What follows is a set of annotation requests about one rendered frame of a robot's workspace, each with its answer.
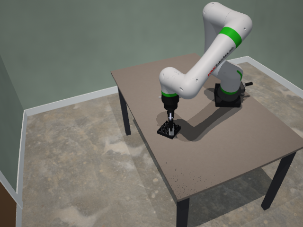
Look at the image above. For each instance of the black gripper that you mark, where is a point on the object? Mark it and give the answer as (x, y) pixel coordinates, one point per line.
(170, 112)

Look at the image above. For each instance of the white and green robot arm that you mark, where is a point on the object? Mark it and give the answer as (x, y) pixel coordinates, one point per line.
(225, 30)

